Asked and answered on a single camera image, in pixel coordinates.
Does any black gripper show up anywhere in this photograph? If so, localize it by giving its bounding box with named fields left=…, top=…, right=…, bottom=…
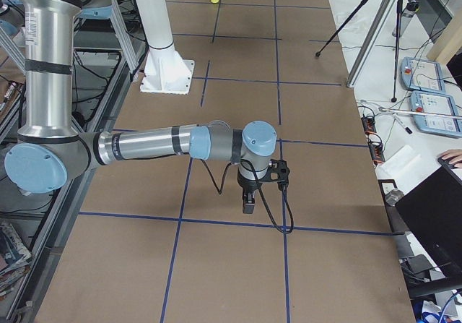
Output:
left=237, top=173, right=261, bottom=214

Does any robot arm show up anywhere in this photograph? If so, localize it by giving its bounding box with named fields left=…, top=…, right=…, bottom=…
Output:
left=4, top=0, right=287, bottom=214

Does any stack of magazines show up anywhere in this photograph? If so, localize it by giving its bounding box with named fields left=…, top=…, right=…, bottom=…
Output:
left=1, top=220, right=32, bottom=301

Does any person's hand on mouse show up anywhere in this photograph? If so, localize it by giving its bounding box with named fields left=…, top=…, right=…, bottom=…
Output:
left=440, top=149, right=462, bottom=168

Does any orange black power strip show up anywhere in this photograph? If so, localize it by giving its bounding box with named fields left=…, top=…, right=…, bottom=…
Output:
left=361, top=115, right=385, bottom=166

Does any metal hex weight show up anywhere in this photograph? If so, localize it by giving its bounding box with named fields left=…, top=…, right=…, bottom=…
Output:
left=385, top=189, right=404, bottom=207

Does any white folded cloth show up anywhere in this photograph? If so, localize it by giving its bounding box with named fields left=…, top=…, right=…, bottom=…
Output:
left=379, top=145, right=421, bottom=178

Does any black laptop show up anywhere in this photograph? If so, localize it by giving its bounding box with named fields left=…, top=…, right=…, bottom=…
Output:
left=396, top=166, right=461, bottom=277

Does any lower blue teach pendant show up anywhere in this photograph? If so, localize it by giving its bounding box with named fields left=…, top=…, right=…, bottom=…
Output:
left=410, top=90, right=461, bottom=138

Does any blue teach pendant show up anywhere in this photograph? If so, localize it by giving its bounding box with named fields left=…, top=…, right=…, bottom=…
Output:
left=400, top=57, right=446, bottom=93
left=410, top=90, right=461, bottom=138

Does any upper blue teach pendant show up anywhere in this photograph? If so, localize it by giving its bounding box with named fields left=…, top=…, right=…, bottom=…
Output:
left=400, top=57, right=446, bottom=93

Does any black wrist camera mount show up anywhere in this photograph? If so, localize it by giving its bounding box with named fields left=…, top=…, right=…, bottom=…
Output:
left=259, top=159, right=290, bottom=191

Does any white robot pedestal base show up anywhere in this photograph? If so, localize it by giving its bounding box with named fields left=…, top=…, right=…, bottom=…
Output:
left=136, top=0, right=195, bottom=95

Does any aluminium frame post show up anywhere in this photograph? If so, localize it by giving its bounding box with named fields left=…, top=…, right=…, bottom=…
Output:
left=346, top=0, right=398, bottom=87

